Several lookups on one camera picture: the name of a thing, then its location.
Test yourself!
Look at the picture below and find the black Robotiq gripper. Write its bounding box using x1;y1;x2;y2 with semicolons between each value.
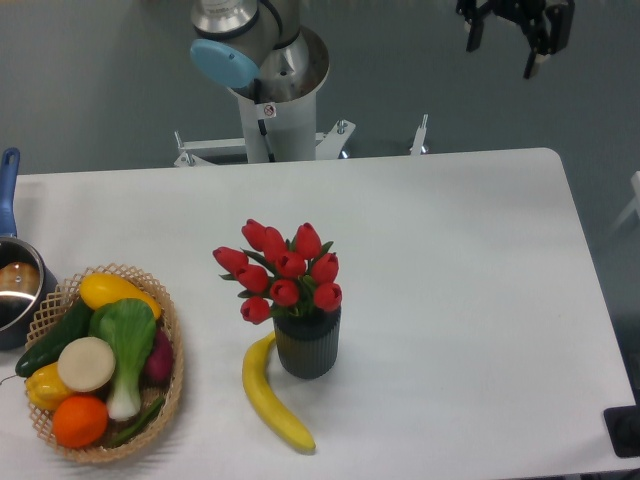
456;0;575;79

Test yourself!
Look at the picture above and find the red tulip bouquet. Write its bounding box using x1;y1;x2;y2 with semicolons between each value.
212;219;343;325

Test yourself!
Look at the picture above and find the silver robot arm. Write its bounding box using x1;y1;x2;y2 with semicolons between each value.
190;1;575;164

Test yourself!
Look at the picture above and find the dark ribbed vase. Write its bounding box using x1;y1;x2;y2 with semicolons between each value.
273;307;342;380

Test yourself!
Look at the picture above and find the white chair part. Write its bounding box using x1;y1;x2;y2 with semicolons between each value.
612;171;640;233

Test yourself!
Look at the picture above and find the black device at edge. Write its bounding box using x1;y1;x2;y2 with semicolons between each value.
603;405;639;458

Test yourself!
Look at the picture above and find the yellow banana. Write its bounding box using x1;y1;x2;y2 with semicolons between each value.
242;332;316;455

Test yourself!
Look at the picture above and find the green bok choy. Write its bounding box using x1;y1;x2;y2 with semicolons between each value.
89;299;156;421

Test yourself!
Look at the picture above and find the purple sweet potato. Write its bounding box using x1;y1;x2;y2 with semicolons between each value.
143;329;174;384

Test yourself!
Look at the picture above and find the yellow squash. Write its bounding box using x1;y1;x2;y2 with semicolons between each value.
79;273;162;320

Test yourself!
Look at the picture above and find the green bean pod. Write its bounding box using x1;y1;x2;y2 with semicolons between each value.
107;397;165;448

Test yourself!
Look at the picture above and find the woven wicker basket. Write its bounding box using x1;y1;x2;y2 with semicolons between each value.
26;263;184;464

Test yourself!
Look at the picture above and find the green cucumber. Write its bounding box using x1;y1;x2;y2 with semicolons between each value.
15;299;93;378

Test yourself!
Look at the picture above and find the beige round bun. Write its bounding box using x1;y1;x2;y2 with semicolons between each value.
57;336;115;393

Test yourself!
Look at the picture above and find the orange fruit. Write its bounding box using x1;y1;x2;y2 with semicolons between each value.
52;395;109;449

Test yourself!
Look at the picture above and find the yellow bell pepper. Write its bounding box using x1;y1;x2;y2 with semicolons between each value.
25;362;75;411

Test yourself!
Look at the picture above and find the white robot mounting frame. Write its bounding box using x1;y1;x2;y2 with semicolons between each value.
173;113;430;167

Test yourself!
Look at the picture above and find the blue handled saucepan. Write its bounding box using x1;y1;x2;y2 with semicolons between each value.
1;147;57;351

